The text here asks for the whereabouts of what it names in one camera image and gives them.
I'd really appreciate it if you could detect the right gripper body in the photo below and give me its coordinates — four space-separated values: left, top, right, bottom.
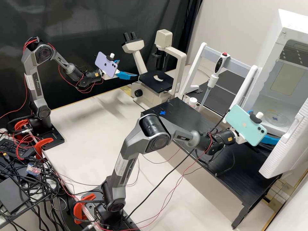
235 131 249 145

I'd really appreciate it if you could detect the petri dish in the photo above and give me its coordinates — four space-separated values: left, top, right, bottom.
262 112 292 127

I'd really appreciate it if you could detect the cream microscope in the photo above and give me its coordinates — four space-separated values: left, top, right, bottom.
121 29 188 106

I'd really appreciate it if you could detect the incubator door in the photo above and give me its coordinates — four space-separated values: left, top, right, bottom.
259 97 308 180

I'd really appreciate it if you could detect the white pipette stand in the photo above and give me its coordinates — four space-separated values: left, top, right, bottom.
179 42 258 107

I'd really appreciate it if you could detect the white incubator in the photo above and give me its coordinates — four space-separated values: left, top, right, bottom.
242 8 308 145

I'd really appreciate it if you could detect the pipette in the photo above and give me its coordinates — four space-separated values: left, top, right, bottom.
199 51 231 113

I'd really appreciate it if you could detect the orange clamp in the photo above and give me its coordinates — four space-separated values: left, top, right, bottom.
73 193 97 226
14 121 32 138
33 137 54 160

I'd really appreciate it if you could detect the small circuit board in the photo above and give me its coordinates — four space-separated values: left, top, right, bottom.
26 163 42 175

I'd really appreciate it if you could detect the black power adapter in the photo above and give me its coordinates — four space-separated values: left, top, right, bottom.
0 139 36 160

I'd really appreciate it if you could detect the black flat box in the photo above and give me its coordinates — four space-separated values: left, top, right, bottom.
0 177 30 215

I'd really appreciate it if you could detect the left wrist camera phone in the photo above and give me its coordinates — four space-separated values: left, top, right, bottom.
94 51 120 79

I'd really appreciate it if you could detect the wrist camera phone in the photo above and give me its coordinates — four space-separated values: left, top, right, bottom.
224 104 268 147
94 51 120 79

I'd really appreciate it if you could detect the right wrist camera phone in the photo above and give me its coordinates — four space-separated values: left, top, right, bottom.
224 104 268 147

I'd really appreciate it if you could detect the red wire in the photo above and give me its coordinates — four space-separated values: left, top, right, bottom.
0 72 28 120
96 142 212 229

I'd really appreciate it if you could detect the black cable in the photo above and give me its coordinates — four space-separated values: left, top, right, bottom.
126 108 230 218

